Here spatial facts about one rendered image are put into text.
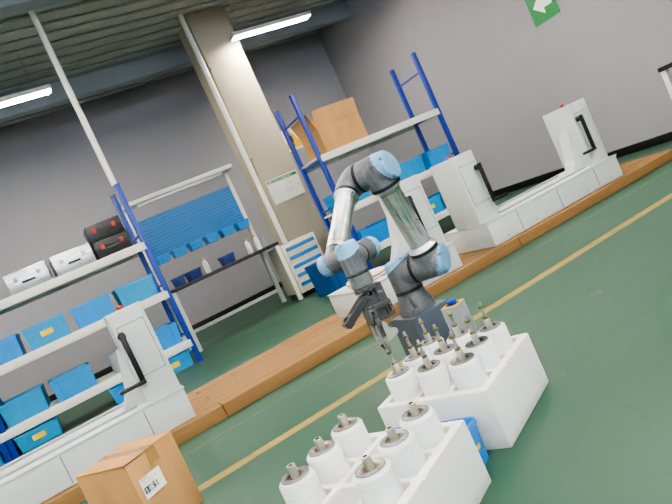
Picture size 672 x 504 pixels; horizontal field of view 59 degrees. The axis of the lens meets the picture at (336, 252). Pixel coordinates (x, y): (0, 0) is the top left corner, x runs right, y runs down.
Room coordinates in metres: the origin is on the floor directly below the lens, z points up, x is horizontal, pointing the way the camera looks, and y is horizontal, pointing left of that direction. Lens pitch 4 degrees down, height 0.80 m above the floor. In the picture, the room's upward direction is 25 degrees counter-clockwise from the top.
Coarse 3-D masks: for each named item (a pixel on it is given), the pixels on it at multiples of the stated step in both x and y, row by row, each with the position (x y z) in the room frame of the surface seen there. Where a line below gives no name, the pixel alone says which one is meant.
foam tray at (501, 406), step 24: (528, 336) 1.91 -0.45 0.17; (504, 360) 1.76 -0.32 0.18; (528, 360) 1.85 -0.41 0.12; (504, 384) 1.69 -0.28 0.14; (528, 384) 1.80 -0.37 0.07; (384, 408) 1.83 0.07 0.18; (456, 408) 1.68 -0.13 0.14; (480, 408) 1.63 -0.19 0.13; (504, 408) 1.65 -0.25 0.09; (528, 408) 1.75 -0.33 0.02; (480, 432) 1.65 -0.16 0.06; (504, 432) 1.61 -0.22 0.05
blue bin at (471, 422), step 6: (444, 420) 1.68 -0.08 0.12; (450, 420) 1.67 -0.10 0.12; (468, 420) 1.63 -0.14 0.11; (474, 420) 1.61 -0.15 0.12; (468, 426) 1.58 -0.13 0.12; (474, 426) 1.60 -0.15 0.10; (474, 432) 1.60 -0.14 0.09; (474, 438) 1.59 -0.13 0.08; (480, 438) 1.61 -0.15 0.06; (480, 444) 1.60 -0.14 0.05; (480, 450) 1.59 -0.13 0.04; (486, 456) 1.60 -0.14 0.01
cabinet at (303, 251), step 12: (300, 240) 7.34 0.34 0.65; (312, 240) 7.40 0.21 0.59; (288, 252) 7.25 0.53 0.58; (300, 252) 7.30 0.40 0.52; (312, 252) 7.37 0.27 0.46; (276, 264) 7.63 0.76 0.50; (288, 264) 7.26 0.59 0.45; (300, 264) 7.27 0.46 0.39; (300, 276) 7.24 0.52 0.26; (288, 288) 7.60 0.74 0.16; (300, 288) 7.24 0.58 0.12; (312, 288) 7.33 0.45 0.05
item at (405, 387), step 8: (400, 376) 1.82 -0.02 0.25; (408, 376) 1.82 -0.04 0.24; (392, 384) 1.83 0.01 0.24; (400, 384) 1.82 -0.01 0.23; (408, 384) 1.82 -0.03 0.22; (416, 384) 1.83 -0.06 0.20; (392, 392) 1.84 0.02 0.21; (400, 392) 1.82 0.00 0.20; (408, 392) 1.81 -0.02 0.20; (416, 392) 1.82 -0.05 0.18; (400, 400) 1.83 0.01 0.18
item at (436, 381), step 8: (440, 360) 1.80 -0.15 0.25; (440, 368) 1.75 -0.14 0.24; (416, 376) 1.79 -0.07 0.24; (424, 376) 1.75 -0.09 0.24; (432, 376) 1.74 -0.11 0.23; (440, 376) 1.74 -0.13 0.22; (448, 376) 1.76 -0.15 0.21; (424, 384) 1.76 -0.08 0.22; (432, 384) 1.74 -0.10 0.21; (440, 384) 1.74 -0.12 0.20; (448, 384) 1.75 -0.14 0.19; (424, 392) 1.78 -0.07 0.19; (432, 392) 1.75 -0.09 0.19; (440, 392) 1.74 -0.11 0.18
